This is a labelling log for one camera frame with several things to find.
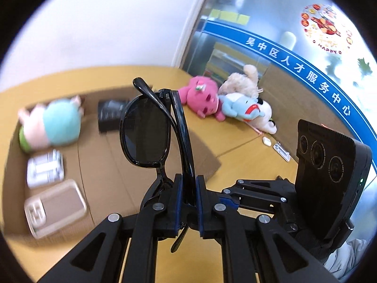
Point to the black charger box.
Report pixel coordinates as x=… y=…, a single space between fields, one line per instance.
x=110 y=113

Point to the white clear phone case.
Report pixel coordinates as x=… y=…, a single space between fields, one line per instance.
x=54 y=209

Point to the person's grey sleeve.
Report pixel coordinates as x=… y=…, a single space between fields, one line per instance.
x=344 y=260

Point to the small white pebble object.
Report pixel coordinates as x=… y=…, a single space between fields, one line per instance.
x=267 y=141

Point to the white dog plush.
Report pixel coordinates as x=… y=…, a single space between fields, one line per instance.
x=264 y=123

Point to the blue elephant plush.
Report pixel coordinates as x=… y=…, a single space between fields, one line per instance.
x=241 y=107

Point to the black camera box right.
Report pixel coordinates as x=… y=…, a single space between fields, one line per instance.
x=331 y=175

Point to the pink strawberry bear plush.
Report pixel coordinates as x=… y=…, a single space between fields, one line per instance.
x=201 y=96

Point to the black sunglasses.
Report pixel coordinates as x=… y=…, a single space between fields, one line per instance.
x=145 y=137

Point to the white folding phone stand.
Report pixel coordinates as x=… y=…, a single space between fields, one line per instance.
x=43 y=170

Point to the shallow cardboard box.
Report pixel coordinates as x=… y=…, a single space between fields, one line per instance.
x=107 y=180

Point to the beige teddy plush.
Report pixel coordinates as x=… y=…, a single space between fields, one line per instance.
x=246 y=83

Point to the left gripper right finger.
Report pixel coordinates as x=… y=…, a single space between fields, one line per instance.
x=255 y=248

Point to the small white clip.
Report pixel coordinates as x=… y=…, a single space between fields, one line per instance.
x=282 y=152

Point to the yellow sticky notes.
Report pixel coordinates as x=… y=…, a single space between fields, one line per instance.
x=228 y=16

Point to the pink teal pig plush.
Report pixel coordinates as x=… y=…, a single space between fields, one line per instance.
x=55 y=124

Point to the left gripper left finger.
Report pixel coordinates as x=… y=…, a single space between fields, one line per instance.
x=123 y=248

